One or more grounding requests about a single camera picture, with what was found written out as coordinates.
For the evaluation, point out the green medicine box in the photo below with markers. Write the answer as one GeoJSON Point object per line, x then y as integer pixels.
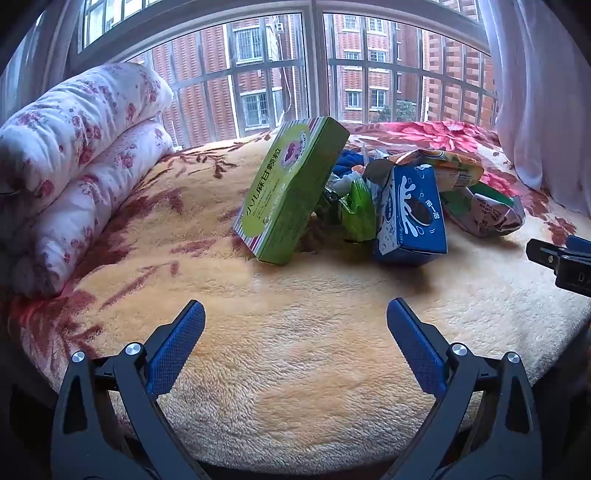
{"type": "Point", "coordinates": [286, 194]}

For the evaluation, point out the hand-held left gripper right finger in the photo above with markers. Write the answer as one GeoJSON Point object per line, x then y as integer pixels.
{"type": "Point", "coordinates": [415, 350]}

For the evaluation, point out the foil snack bag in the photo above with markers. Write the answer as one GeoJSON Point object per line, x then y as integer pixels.
{"type": "Point", "coordinates": [489, 214]}

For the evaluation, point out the blue cookie box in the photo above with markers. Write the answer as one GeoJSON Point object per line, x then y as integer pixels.
{"type": "Point", "coordinates": [411, 221]}

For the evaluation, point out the red brick building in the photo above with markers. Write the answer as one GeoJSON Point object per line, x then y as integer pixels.
{"type": "Point", "coordinates": [194, 92]}

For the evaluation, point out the green snack packet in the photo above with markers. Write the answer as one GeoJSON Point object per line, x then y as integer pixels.
{"type": "Point", "coordinates": [358, 212]}

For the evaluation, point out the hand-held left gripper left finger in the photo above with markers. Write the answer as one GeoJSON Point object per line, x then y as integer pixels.
{"type": "Point", "coordinates": [178, 346]}

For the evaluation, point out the dark blue packet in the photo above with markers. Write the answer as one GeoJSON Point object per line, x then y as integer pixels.
{"type": "Point", "coordinates": [348, 161]}

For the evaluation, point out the white sheer curtain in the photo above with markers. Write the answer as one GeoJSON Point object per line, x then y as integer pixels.
{"type": "Point", "coordinates": [531, 92]}

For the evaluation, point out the orange yellow snack packet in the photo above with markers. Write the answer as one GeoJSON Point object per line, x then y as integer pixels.
{"type": "Point", "coordinates": [452, 168]}

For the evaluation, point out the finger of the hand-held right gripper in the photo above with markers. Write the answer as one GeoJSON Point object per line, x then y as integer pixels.
{"type": "Point", "coordinates": [579, 243]}
{"type": "Point", "coordinates": [545, 256]}

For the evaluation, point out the window security grille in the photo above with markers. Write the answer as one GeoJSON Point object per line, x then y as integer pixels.
{"type": "Point", "coordinates": [229, 87]}

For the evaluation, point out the rolled floral quilt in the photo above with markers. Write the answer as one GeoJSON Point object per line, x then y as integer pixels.
{"type": "Point", "coordinates": [78, 138]}

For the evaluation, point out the white framed window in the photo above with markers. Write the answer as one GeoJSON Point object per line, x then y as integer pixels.
{"type": "Point", "coordinates": [315, 69]}

